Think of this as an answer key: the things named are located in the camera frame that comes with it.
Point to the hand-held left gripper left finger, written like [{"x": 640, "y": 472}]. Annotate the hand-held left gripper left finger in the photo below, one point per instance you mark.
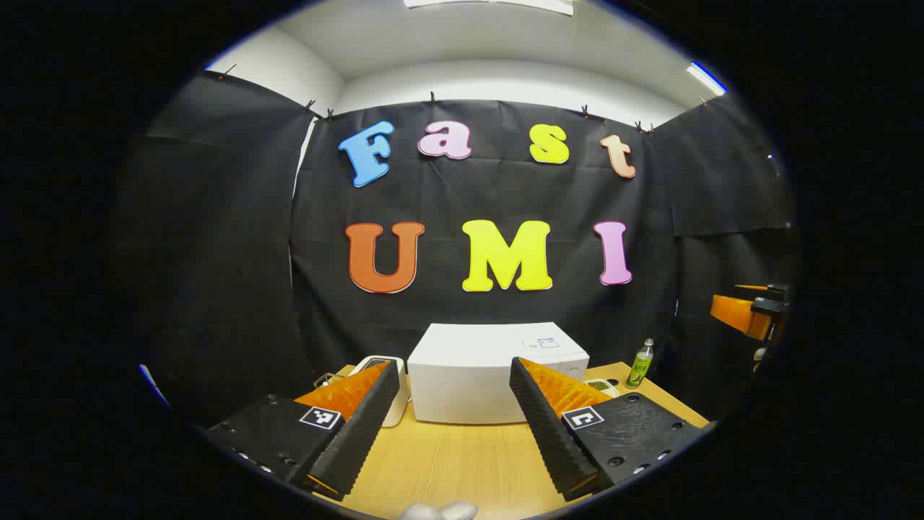
[{"x": 361, "y": 426}]

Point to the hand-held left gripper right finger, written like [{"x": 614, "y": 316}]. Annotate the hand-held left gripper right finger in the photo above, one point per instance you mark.
[{"x": 545, "y": 433}]

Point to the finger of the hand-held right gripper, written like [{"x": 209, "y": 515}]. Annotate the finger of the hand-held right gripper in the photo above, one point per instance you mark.
[{"x": 736, "y": 312}]

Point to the white microwave oven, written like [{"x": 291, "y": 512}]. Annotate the white microwave oven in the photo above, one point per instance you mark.
[{"x": 469, "y": 375}]

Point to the white toaster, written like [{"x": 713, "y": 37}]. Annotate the white toaster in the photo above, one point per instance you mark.
[{"x": 403, "y": 404}]

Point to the white divided tray with beans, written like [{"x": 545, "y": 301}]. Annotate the white divided tray with beans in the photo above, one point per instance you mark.
[{"x": 605, "y": 388}]

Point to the green label drink bottle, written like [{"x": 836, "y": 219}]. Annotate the green label drink bottle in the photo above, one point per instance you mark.
[{"x": 639, "y": 368}]

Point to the ceiling light panel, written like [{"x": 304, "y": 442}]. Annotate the ceiling light panel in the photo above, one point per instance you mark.
[
  {"x": 498, "y": 3},
  {"x": 706, "y": 78}
]

